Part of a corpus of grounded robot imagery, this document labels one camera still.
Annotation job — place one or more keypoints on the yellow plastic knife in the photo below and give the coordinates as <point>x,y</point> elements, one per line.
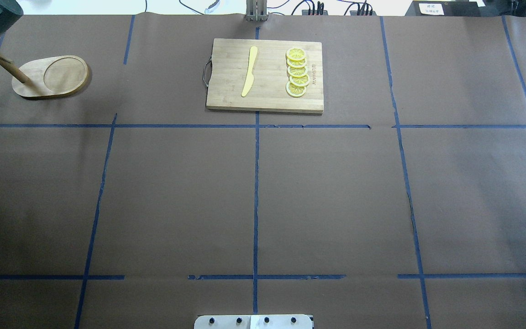
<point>249,81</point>

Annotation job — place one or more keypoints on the lemon slice three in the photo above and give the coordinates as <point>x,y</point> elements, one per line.
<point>297,72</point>

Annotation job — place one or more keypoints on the black box with label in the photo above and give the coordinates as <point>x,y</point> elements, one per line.
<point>450,8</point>

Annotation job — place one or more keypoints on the aluminium frame post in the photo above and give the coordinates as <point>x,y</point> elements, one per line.
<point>257,10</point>

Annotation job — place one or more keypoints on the lemon slice two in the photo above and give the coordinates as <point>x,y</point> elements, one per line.
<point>296,64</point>

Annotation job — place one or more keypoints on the bamboo cutting board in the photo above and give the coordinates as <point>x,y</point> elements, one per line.
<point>229,58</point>

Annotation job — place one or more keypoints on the wooden cup rack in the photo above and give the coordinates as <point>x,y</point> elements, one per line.
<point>48,78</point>

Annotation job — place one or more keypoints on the lemon slice four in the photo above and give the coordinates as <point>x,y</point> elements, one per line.
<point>300,81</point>

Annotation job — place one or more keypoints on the lemon slice one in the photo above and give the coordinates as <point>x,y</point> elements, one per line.
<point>295,54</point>

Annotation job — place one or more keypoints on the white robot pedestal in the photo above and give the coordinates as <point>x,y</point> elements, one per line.
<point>255,321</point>

